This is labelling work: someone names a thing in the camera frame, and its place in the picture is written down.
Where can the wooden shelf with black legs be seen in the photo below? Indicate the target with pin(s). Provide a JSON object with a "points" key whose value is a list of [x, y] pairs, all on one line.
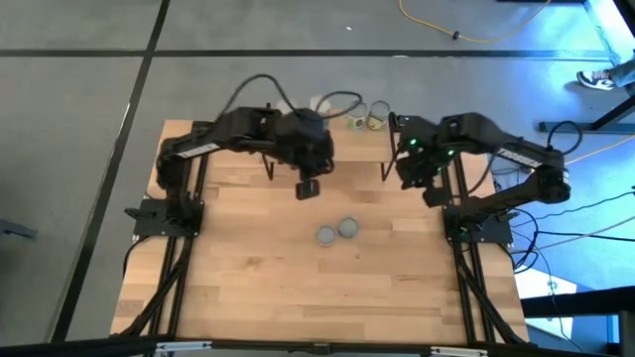
{"points": [[362, 144]]}

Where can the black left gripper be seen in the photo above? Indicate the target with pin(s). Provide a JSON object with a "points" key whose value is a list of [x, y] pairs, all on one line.
{"points": [[302, 141]]}

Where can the orange yellow can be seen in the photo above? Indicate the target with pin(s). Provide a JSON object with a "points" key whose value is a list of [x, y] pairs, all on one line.
{"points": [[326, 235]]}

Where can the pale green fruit can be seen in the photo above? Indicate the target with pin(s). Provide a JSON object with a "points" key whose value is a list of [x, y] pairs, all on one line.
{"points": [[356, 118]]}

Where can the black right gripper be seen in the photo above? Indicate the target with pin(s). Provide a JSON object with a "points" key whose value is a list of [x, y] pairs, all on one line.
{"points": [[419, 158]]}

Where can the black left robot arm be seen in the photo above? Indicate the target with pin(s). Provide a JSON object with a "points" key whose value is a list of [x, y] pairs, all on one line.
{"points": [[198, 149]]}

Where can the silver frame bracket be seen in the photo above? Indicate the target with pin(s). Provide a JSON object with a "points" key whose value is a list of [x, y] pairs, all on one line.
{"points": [[459, 351], [181, 346]]}

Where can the black aluminium table frame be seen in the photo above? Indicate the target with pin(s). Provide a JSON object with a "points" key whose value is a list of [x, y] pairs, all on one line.
{"points": [[273, 348]]}

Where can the black desk stand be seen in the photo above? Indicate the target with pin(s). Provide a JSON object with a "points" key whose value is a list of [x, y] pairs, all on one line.
{"points": [[570, 127]]}

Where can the black table beam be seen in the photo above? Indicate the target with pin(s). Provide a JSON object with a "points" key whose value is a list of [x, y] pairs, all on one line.
{"points": [[575, 302]]}

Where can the green lime can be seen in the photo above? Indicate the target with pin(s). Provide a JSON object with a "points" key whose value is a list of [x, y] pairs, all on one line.
{"points": [[378, 116]]}

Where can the person's shoe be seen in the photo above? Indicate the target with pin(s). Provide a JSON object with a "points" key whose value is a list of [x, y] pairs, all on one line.
{"points": [[595, 79]]}

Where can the person's leg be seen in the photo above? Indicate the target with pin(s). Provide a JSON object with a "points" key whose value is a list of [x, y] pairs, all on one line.
{"points": [[625, 74]]}

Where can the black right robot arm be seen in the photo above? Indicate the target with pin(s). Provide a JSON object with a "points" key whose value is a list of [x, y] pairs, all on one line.
{"points": [[526, 158]]}

